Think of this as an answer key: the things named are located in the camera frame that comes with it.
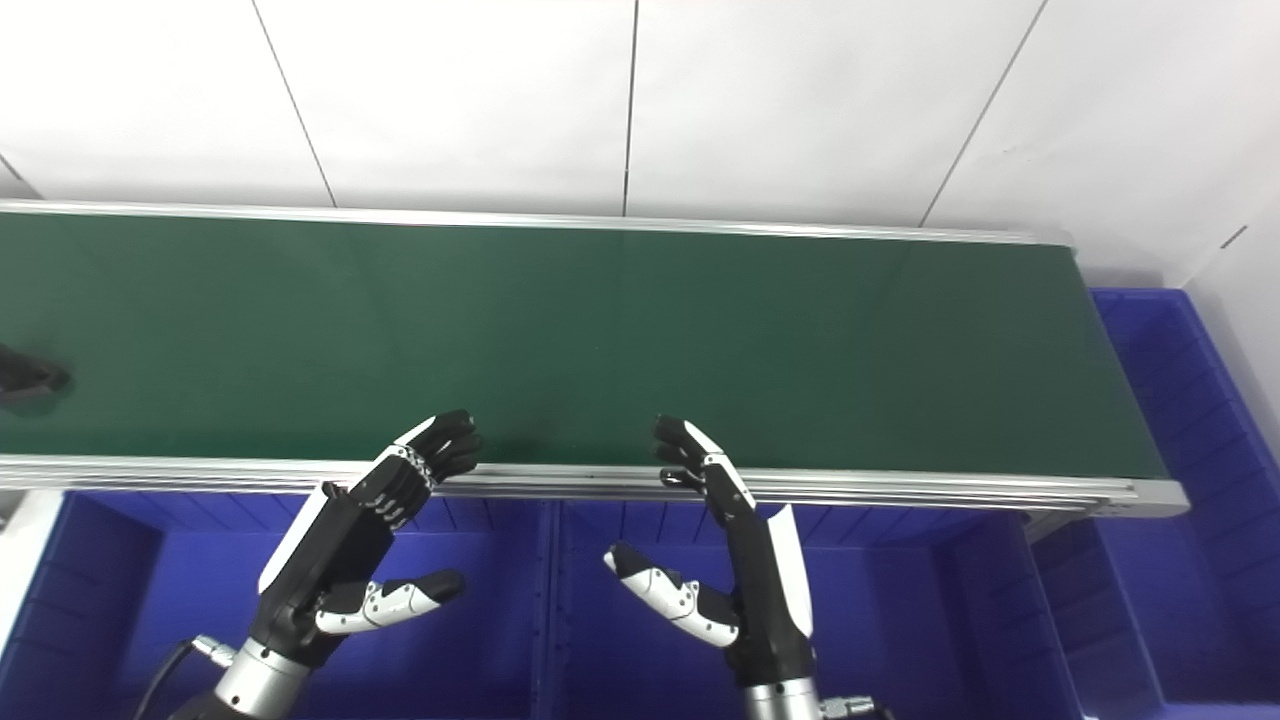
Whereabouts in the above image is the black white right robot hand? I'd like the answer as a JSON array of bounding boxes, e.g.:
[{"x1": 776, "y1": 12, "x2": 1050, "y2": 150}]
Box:
[{"x1": 603, "y1": 415, "x2": 816, "y2": 689}]

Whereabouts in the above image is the black flanged machine part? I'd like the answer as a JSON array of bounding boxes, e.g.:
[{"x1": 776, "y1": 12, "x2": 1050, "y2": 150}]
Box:
[{"x1": 0, "y1": 345, "x2": 72, "y2": 407}]

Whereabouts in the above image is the large blue plastic bin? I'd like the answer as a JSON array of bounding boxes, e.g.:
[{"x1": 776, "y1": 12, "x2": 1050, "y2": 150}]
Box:
[
  {"x1": 0, "y1": 490, "x2": 557, "y2": 720},
  {"x1": 1090, "y1": 288, "x2": 1280, "y2": 720},
  {"x1": 550, "y1": 498, "x2": 1086, "y2": 720}
]

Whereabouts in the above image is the narrow blue plastic bin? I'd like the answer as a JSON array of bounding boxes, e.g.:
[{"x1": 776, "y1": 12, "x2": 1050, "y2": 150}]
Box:
[{"x1": 1030, "y1": 515, "x2": 1166, "y2": 720}]

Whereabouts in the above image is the green conveyor belt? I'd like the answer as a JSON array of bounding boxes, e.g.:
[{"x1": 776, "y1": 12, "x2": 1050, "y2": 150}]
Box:
[
  {"x1": 0, "y1": 200, "x2": 1191, "y2": 519},
  {"x1": 0, "y1": 212, "x2": 1169, "y2": 479}
]

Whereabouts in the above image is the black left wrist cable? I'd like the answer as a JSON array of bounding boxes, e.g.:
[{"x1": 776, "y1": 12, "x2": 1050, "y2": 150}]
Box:
[{"x1": 133, "y1": 635, "x2": 238, "y2": 720}]

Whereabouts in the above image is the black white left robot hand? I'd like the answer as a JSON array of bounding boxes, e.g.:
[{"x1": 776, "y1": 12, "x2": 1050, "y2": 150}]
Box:
[{"x1": 245, "y1": 410, "x2": 483, "y2": 671}]

